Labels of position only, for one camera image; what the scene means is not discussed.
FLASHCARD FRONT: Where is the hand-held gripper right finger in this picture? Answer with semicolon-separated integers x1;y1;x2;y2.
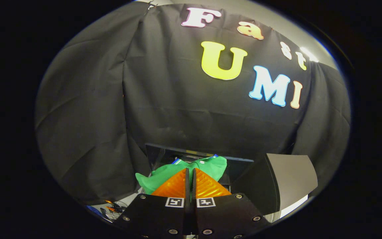
192;168;271;238

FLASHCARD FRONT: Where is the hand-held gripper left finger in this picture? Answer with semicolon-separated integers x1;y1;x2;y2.
113;168;191;238

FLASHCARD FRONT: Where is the green polo shirt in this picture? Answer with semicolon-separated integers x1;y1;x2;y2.
135;154;228;195

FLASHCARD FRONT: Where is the beige cabinet with dark top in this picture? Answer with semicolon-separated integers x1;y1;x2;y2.
231;153;318;223

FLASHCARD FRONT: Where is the black backdrop cloth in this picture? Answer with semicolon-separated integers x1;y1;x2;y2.
34;2;350;206

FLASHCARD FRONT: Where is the small ceiling light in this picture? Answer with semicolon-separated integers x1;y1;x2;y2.
300;46;319;63

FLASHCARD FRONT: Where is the tangle of thin cables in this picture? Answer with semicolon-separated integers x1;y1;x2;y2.
88;199;128;219

